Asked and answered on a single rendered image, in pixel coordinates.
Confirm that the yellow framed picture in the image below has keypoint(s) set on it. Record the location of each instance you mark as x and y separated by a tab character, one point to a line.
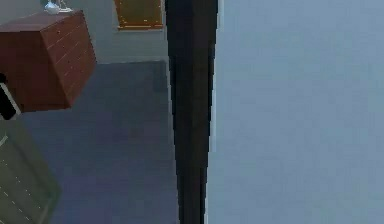
139	13

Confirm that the brown chest of drawers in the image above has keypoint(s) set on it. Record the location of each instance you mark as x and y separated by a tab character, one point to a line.
43	63

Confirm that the white small ornament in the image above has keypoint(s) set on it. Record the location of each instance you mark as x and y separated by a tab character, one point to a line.
53	7

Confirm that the black flat box, white edge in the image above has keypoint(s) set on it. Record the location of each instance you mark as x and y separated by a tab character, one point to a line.
6	101

